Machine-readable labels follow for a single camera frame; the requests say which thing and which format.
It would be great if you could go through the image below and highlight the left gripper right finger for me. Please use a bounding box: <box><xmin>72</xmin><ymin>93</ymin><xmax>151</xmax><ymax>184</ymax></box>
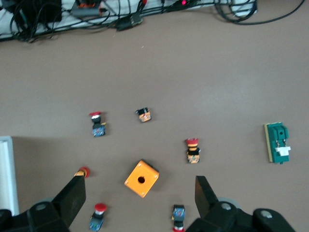
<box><xmin>184</xmin><ymin>175</ymin><xmax>296</xmax><ymax>232</ymax></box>

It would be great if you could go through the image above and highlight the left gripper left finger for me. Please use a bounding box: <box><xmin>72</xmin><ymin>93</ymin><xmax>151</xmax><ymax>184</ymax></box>
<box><xmin>0</xmin><ymin>175</ymin><xmax>87</xmax><ymax>232</ymax></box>

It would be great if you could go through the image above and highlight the green load switch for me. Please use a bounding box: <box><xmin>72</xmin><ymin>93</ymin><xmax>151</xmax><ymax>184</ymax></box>
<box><xmin>263</xmin><ymin>122</ymin><xmax>292</xmax><ymax>164</ymax></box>

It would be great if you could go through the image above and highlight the red yellow button head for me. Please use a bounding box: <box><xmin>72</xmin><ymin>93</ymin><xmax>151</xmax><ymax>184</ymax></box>
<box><xmin>74</xmin><ymin>166</ymin><xmax>91</xmax><ymax>179</ymax></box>

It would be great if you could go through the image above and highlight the red button blue contact block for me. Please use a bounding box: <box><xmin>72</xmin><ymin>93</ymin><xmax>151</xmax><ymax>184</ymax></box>
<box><xmin>171</xmin><ymin>204</ymin><xmax>186</xmax><ymax>232</ymax></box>
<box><xmin>88</xmin><ymin>203</ymin><xmax>108</xmax><ymax>231</ymax></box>
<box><xmin>88</xmin><ymin>111</ymin><xmax>108</xmax><ymax>138</ymax></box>

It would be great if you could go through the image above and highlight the red button orange contact block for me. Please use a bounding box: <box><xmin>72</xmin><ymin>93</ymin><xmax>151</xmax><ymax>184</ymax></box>
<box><xmin>185</xmin><ymin>137</ymin><xmax>202</xmax><ymax>164</ymax></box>

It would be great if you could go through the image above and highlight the white slotted tray rack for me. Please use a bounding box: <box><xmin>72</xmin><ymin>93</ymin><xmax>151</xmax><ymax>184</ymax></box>
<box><xmin>0</xmin><ymin>135</ymin><xmax>20</xmax><ymax>217</ymax></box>

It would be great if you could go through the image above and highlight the orange black electronic device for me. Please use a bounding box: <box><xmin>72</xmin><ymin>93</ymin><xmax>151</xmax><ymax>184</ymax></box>
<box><xmin>71</xmin><ymin>0</ymin><xmax>103</xmax><ymax>17</ymax></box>

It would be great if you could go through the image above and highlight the orange button enclosure box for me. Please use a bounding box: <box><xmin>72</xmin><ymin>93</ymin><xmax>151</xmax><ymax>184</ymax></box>
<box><xmin>124</xmin><ymin>159</ymin><xmax>160</xmax><ymax>199</ymax></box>

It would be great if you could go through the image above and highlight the black tangled cable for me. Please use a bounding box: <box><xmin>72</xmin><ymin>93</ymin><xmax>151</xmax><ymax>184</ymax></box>
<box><xmin>0</xmin><ymin>0</ymin><xmax>61</xmax><ymax>43</ymax></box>

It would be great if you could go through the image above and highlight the black looped cable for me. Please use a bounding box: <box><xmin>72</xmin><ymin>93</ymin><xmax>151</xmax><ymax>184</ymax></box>
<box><xmin>213</xmin><ymin>0</ymin><xmax>307</xmax><ymax>26</ymax></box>

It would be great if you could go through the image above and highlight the black connector cable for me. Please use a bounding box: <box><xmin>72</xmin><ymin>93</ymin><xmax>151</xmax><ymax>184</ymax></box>
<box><xmin>117</xmin><ymin>14</ymin><xmax>144</xmax><ymax>31</ymax></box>

